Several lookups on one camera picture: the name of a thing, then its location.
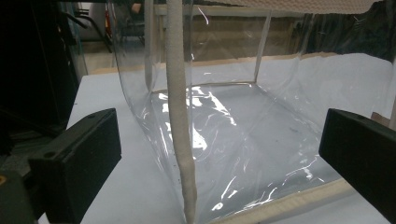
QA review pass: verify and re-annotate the clear plastic storage bag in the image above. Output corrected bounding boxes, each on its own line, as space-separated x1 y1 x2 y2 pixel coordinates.
106 0 396 224

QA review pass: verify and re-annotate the dark curtain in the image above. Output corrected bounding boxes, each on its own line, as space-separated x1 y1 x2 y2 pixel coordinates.
306 0 396 63

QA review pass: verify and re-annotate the black metal stand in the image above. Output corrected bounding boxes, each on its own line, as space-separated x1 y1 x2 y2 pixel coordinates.
64 8 114 54

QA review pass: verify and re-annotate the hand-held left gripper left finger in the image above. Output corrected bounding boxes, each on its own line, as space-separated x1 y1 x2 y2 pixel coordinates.
27 107 122 224

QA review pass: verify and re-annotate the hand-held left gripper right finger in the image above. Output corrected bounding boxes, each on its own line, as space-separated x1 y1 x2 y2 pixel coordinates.
318 107 396 224

